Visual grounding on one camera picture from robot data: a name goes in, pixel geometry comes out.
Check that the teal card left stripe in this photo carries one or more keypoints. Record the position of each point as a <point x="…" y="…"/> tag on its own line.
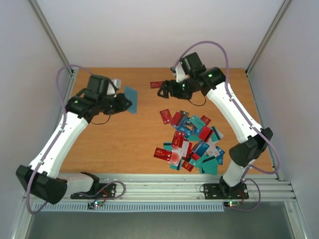
<point x="167" y="146"/>

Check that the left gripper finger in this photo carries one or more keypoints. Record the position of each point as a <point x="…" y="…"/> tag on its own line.
<point x="123" y="106"/>
<point x="127" y="98"/>

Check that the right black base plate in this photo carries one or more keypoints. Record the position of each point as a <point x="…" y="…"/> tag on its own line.
<point x="214" y="191"/>

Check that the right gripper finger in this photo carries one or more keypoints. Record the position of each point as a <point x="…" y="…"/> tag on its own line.
<point x="165" y="93"/>
<point x="167" y="85"/>

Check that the white card floral print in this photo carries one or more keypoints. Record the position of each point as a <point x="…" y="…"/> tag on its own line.
<point x="212" y="150"/>

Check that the teal card holder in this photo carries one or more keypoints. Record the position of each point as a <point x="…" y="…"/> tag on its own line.
<point x="133" y="94"/>

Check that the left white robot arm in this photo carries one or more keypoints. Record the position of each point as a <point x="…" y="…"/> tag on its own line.
<point x="40" y="177"/>

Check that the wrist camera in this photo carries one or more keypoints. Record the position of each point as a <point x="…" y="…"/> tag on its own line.
<point x="178" y="73"/>
<point x="113" y="87"/>

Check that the blue white card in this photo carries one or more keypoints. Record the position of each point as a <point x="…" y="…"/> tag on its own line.
<point x="199" y="149"/>

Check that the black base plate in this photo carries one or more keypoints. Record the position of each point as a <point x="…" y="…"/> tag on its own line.
<point x="104" y="190"/>
<point x="214" y="191"/>

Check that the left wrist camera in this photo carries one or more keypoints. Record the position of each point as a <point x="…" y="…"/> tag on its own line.
<point x="113" y="87"/>

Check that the teal card bottom right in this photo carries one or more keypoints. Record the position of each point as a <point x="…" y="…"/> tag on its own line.
<point x="209" y="166"/>

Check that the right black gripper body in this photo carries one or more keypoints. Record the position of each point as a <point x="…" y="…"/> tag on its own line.
<point x="172" y="87"/>

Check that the aluminium frame post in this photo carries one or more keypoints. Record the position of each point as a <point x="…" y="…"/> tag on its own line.
<point x="49" y="32"/>
<point x="269" y="33"/>

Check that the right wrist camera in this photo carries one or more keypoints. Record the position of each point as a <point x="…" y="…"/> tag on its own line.
<point x="178" y="73"/>

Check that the lone red VIP card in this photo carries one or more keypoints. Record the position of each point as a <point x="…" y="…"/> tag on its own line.
<point x="156" y="85"/>

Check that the red card black stripe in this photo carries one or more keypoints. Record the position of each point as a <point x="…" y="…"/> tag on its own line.
<point x="205" y="133"/>

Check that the white card red circle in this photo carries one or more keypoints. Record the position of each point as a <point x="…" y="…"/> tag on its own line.
<point x="176" y="155"/>

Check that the blue slotted cable duct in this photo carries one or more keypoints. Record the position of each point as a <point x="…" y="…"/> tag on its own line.
<point x="131" y="207"/>

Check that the small circuit board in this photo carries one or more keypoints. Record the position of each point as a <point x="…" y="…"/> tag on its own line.
<point x="232" y="204"/>
<point x="95" y="204"/>

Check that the right aluminium frame post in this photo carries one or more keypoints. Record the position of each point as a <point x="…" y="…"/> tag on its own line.
<point x="269" y="33"/>

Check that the teal card black stripe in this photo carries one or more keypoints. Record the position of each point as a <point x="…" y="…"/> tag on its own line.
<point x="175" y="167"/>

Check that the right small circuit board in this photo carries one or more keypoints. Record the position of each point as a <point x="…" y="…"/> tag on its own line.
<point x="232" y="204"/>

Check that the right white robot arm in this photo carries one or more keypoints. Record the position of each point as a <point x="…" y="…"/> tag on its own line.
<point x="214" y="84"/>

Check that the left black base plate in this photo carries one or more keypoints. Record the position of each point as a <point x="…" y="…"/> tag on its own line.
<point x="104" y="190"/>

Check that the teal card upper pile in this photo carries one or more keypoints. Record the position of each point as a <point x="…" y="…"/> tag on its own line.
<point x="197" y="122"/>

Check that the left aluminium frame post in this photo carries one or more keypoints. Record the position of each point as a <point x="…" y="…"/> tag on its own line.
<point x="49" y="32"/>

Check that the left small circuit board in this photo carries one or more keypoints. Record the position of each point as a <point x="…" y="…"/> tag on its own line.
<point x="95" y="204"/>

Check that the red card bottom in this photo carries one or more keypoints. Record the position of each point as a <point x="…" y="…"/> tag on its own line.
<point x="187" y="166"/>

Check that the aluminium rail platform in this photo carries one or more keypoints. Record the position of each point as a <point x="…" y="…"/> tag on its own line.
<point x="186" y="187"/>

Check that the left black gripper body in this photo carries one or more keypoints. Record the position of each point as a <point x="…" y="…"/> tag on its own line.
<point x="120" y="104"/>

